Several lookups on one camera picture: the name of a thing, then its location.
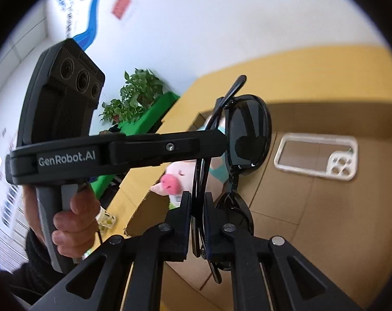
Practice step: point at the person's left hand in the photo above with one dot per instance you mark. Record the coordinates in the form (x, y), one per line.
(77, 223)

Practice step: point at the person's left forearm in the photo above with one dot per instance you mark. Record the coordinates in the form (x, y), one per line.
(30, 269)

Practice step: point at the black sunglasses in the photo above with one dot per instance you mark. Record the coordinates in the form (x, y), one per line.
(247, 129)

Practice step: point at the wall notice sheets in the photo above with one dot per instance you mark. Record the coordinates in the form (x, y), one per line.
(4, 194)

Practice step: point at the pig plush toy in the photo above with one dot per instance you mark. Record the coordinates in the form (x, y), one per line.
(176, 181)

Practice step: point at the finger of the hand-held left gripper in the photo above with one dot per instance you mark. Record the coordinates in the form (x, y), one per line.
(170, 150)

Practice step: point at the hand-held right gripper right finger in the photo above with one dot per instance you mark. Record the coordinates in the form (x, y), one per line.
(212, 230)

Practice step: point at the clear white phone case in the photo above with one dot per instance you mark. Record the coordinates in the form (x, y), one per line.
(316, 157)

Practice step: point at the red wall sign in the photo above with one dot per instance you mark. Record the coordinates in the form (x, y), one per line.
(122, 5)

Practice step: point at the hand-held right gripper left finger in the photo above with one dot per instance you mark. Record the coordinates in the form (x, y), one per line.
(184, 230)

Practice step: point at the small green potted plant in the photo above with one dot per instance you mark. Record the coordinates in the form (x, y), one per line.
(116, 111)

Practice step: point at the large green potted plant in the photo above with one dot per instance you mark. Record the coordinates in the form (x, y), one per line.
(140, 86)

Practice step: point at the clear plastic box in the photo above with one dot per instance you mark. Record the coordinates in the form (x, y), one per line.
(106, 221)

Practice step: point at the brown cardboard box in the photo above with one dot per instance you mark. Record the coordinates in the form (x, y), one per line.
(312, 233)

